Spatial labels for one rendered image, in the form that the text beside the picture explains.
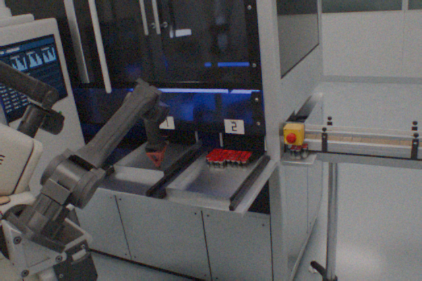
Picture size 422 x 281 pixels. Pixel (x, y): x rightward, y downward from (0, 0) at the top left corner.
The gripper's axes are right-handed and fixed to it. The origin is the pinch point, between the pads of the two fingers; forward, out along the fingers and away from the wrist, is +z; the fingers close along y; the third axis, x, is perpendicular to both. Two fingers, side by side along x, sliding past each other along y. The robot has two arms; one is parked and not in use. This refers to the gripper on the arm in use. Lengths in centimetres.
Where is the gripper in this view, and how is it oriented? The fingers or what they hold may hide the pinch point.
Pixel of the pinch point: (159, 162)
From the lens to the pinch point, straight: 161.0
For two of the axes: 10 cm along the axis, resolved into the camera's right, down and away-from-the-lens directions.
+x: -9.8, 0.4, 1.9
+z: 1.1, 9.1, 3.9
